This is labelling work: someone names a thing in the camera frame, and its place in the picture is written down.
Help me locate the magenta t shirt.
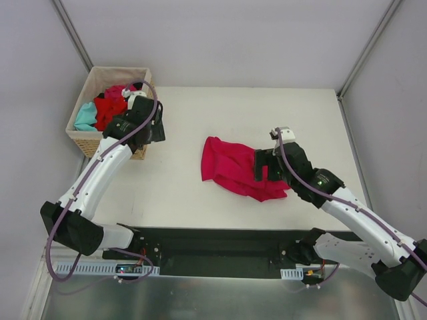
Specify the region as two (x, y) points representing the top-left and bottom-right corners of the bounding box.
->
(103, 85), (128, 100)
(201, 136), (290, 202)

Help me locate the wicker basket with cloth liner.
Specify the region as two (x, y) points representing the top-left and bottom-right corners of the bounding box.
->
(65, 66), (154, 158)

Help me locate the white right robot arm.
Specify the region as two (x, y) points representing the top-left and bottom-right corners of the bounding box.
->
(254, 142), (426, 301)

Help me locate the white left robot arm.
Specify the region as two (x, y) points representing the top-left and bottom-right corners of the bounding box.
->
(40, 95), (165, 259)

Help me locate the magenta t shirt in basket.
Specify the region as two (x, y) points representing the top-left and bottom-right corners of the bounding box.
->
(103, 85), (128, 100)

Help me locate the red t shirt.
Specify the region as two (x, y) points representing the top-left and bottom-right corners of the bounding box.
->
(93, 97), (127, 131)

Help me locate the turquoise t shirt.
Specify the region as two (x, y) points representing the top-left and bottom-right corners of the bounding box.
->
(74, 102), (97, 131)

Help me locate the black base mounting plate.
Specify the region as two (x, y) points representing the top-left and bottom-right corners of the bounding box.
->
(63, 223), (368, 279)

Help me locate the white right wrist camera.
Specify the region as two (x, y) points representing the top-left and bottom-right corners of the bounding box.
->
(270, 127), (296, 143)

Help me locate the right slotted cable duct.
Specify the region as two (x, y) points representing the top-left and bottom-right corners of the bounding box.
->
(280, 267), (304, 281)

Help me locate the slotted cable duct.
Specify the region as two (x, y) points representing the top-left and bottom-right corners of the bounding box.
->
(280, 267), (304, 281)
(73, 262), (160, 277)

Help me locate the aluminium frame rail left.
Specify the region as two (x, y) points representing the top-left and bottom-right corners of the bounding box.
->
(51, 0), (93, 72)

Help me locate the aluminium frame rail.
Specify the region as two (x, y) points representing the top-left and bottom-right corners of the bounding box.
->
(336, 0), (404, 101)
(51, 0), (93, 72)

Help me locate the left slotted cable duct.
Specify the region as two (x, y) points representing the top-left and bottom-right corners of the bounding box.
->
(73, 262), (160, 277)

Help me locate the aluminium frame rail right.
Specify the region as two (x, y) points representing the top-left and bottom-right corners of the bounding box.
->
(336, 0), (404, 101)

